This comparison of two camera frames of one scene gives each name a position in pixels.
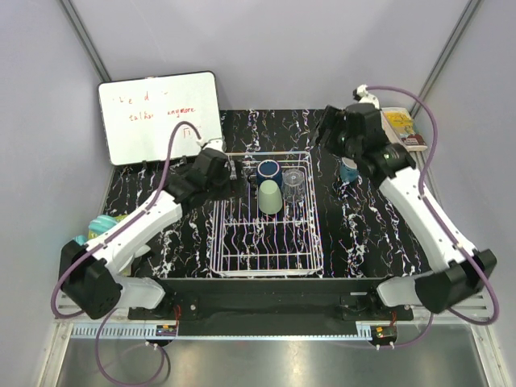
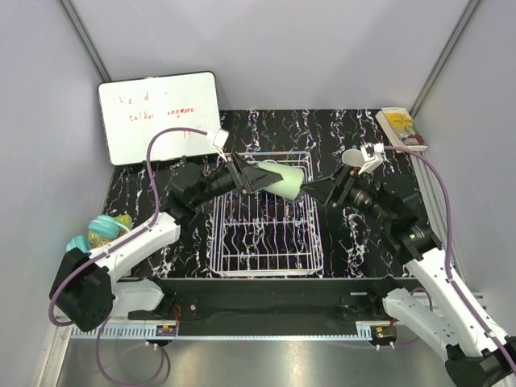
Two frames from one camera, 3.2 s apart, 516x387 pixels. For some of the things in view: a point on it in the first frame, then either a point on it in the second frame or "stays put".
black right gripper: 334,118 -> 345,181
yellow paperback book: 399,126 stays put
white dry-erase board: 140,114 stays put
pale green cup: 269,197 -> 292,180
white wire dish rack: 249,243 stays put
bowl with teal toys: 98,224 stays put
